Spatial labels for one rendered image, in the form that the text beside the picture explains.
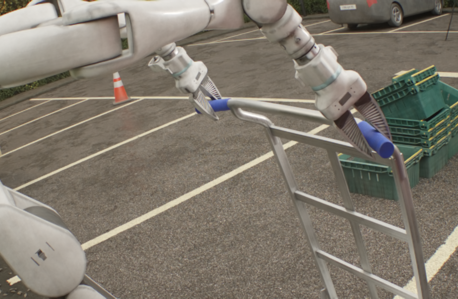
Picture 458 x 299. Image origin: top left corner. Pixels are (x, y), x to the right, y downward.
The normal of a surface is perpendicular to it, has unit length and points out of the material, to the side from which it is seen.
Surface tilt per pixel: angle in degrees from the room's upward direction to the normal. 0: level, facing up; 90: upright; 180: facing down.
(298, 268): 0
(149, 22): 92
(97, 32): 95
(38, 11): 62
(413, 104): 93
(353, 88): 95
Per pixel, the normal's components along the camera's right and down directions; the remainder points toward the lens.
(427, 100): 0.50, -0.22
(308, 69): -0.26, 0.63
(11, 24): 0.32, -0.15
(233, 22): 0.78, 0.24
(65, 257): 0.51, 0.11
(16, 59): 0.12, 0.20
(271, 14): 0.25, 0.43
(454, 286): -0.21, -0.94
